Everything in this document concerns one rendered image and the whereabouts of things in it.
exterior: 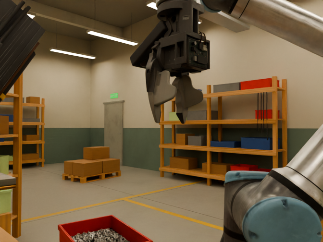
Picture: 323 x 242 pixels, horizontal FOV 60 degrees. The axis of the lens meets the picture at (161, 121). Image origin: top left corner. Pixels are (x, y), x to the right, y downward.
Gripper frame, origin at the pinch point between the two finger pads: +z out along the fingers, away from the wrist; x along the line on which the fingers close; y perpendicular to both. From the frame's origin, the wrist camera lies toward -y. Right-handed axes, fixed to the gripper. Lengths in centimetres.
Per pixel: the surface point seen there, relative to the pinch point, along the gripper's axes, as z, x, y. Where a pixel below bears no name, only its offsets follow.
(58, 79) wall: -170, 413, -920
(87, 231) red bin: 42, 18, -59
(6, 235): 39, -7, -70
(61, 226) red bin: 37, 8, -60
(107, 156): 79, 393, -587
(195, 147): 47, 466, -351
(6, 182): 17, -13, -49
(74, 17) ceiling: -321, 363, -713
